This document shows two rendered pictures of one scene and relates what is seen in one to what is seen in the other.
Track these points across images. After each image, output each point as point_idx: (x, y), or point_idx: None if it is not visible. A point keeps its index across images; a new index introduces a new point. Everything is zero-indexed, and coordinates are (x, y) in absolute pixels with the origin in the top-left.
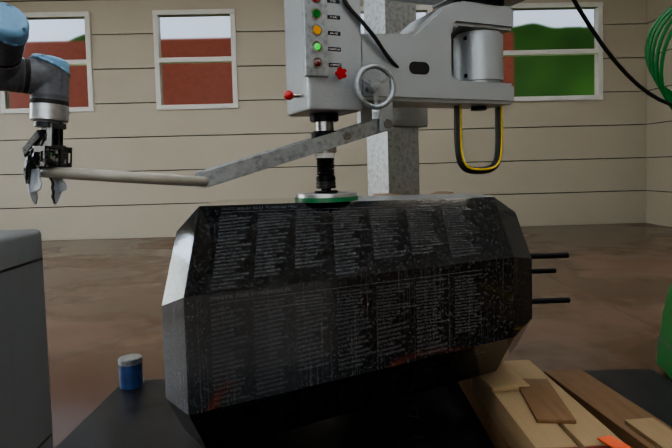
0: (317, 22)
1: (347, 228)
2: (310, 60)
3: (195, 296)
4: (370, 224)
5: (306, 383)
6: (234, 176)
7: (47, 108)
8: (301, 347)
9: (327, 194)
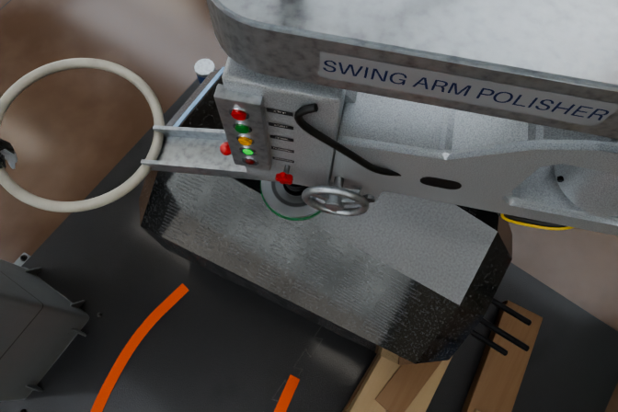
0: (246, 133)
1: (286, 246)
2: (239, 156)
3: (148, 230)
4: (309, 254)
5: (237, 284)
6: (177, 171)
7: None
8: (231, 278)
9: (277, 211)
